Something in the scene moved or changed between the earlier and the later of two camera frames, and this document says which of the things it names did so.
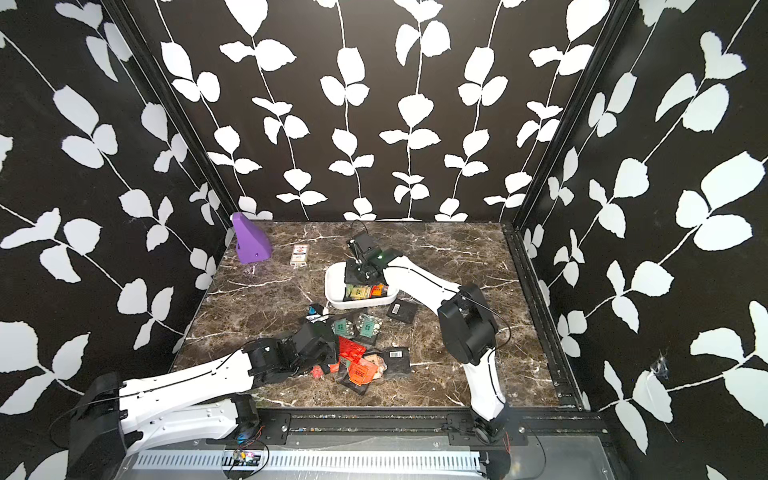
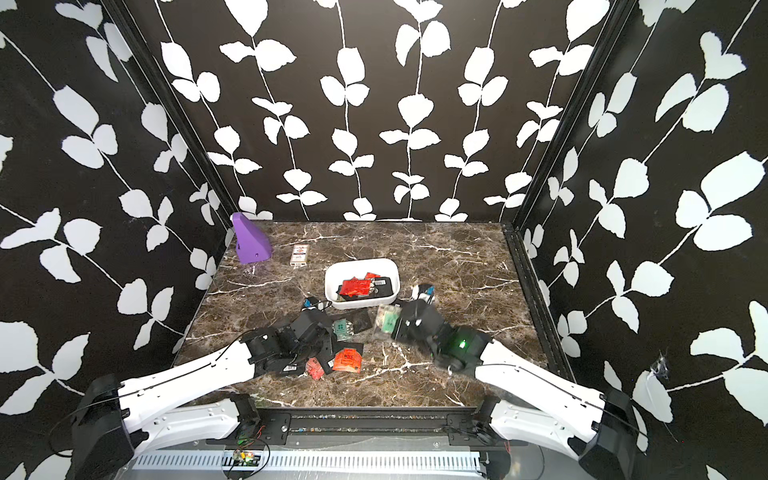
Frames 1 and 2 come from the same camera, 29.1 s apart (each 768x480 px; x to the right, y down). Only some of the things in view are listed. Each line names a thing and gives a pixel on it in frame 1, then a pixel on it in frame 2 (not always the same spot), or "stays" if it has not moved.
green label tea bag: [367, 328] -> [387, 317]
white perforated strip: [327, 461] stays
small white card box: [299, 255] stays
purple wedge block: [251, 245] stays
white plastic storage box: [334, 290] stays
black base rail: [422, 427] stays
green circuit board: [343, 327] stays
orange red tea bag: [362, 371] -> [355, 287]
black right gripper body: [357, 273] -> [404, 332]
